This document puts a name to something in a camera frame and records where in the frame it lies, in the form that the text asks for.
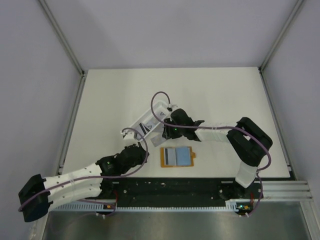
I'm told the white plastic basket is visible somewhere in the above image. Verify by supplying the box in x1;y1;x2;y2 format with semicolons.
130;100;170;138

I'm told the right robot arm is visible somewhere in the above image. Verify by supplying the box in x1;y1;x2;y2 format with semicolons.
162;108;273;198

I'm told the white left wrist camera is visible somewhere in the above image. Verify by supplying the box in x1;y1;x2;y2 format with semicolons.
120;127;144;142

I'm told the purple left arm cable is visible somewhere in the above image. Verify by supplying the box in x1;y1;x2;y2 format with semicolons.
17;127;150;216

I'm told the silver diamond card in basket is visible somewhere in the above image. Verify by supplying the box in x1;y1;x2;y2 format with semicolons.
145;123;154;131

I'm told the yellow leather card holder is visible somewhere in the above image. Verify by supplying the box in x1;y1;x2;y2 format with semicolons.
160;146;196;168

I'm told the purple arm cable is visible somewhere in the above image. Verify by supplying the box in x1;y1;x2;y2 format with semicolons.
17;127;150;216
151;91;273;216

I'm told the silver VIP card in basket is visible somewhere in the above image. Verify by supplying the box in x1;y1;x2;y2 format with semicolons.
159;111;166;118

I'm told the aluminium frame post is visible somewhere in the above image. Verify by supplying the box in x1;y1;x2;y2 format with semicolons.
37;0;87;175
258;0;307;174

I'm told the left aluminium frame post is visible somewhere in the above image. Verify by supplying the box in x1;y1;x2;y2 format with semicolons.
37;0;87;175

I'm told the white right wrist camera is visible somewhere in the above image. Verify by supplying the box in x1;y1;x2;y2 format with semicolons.
166;104;178;112

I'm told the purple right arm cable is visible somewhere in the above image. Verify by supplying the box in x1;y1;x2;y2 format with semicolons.
151;91;273;216

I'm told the right aluminium frame post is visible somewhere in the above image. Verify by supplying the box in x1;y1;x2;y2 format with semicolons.
258;0;307;174

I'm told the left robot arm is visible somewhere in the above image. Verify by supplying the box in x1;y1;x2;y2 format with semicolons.
18;143;149;223

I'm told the silver card black stripe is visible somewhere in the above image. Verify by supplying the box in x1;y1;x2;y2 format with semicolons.
164;148;177;166

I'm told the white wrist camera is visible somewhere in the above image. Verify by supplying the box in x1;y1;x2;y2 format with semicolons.
120;127;144;142
166;104;178;112

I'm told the silver stripe card in basket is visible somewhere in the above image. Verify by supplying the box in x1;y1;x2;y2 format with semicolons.
137;123;148;135

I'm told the silver vip card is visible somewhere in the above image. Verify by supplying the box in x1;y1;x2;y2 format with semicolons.
159;111;166;118
150;135;166;147

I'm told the silver diamond card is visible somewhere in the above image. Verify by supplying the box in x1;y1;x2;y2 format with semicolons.
145;123;154;131
152;125;164;134

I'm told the white slotted cable duct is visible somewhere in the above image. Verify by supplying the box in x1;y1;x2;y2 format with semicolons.
54;198;253;213

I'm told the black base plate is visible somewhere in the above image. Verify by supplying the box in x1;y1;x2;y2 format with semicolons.
98;177;260;208

